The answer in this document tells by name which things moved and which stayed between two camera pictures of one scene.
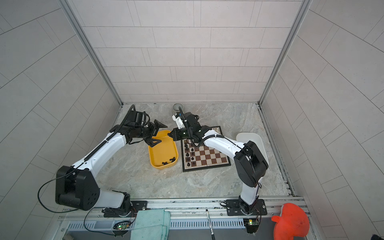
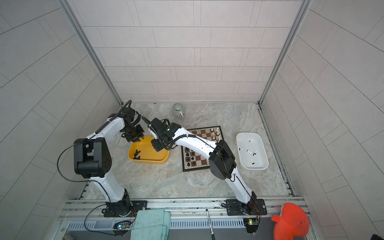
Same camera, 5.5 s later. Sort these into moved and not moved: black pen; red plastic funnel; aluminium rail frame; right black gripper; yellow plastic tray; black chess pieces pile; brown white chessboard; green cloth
Moved: black chess pieces pile; right black gripper; yellow plastic tray
Not moved: red plastic funnel; brown white chessboard; black pen; aluminium rail frame; green cloth
